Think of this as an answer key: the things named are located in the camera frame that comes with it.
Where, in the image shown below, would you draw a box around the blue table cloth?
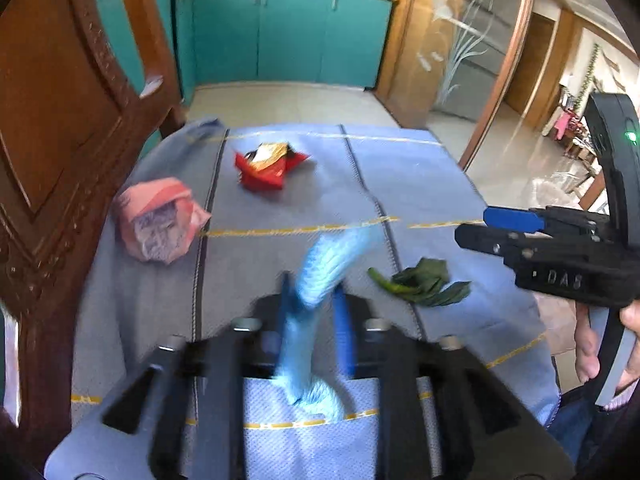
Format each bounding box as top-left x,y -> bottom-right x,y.
69,116 -> 561,480

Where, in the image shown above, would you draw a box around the white mesh trash basket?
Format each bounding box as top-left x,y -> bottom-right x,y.
534,292 -> 576,356

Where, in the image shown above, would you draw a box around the glass sliding door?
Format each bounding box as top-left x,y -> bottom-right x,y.
375,0 -> 534,168

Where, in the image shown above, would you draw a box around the light blue cleaning cloth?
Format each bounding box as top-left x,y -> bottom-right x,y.
271,226 -> 383,422

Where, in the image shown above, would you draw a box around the teal kitchen cabinets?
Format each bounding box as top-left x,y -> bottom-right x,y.
92,0 -> 396,111

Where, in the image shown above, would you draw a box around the red snack wrapper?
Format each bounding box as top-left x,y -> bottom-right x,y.
234,142 -> 309,192

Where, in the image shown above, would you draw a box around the green vegetable leaf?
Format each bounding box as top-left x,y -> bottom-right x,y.
367,258 -> 471,308

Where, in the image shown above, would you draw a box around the pink paper ball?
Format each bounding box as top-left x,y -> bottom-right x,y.
115,178 -> 210,264

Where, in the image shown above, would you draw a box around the person's right hand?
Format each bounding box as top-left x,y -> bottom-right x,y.
572,299 -> 640,396

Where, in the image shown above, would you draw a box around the brown wooden chair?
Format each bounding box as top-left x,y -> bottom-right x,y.
1,0 -> 184,466

